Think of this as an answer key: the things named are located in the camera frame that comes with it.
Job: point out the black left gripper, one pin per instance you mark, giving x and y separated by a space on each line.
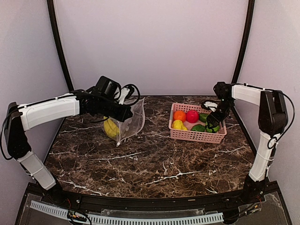
123 116

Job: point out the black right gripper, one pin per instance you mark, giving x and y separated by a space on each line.
218 119

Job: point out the green toy watermelon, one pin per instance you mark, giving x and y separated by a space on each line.
217 128

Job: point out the yellow toy banana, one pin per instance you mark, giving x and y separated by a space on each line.
110 128

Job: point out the clear zip top bag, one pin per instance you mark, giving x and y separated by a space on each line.
133 125

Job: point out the green toy vegetable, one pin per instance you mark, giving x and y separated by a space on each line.
198 128

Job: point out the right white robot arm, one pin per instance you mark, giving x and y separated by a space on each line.
272 119

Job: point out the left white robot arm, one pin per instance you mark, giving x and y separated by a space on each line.
24 118

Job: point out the green orange toy mango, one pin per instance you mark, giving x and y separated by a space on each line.
203 117

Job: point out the pink plastic basket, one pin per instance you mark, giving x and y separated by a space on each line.
189 135

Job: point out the red toy apple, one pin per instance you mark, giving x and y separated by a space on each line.
192 116

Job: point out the orange toy fruit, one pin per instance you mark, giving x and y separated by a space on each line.
179 115

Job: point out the yellow toy lemon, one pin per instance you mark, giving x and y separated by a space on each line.
178 125

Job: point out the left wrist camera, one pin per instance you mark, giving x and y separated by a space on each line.
106 87

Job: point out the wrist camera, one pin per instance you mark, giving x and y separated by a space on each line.
106 87
209 105

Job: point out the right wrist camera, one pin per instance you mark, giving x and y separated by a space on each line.
209 105

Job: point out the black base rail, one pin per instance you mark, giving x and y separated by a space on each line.
223 201

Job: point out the left black frame post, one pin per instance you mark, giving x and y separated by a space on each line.
58 44

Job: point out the black frame post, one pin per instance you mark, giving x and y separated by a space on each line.
244 41
58 44

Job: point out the white slotted cable duct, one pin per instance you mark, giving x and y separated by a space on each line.
124 217

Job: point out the right black frame post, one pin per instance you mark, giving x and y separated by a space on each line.
244 41

